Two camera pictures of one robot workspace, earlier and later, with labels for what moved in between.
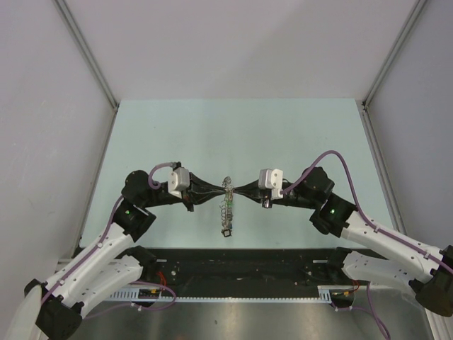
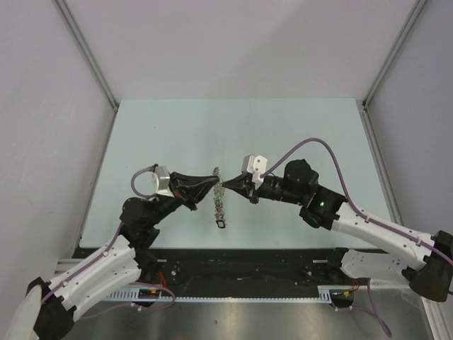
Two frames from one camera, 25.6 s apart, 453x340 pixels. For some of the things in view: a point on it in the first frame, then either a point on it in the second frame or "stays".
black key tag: x=226 y=232 to x=221 y=224
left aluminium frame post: x=87 y=53 stays
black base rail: x=241 y=273 stays
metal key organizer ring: x=226 y=205 to x=219 y=197
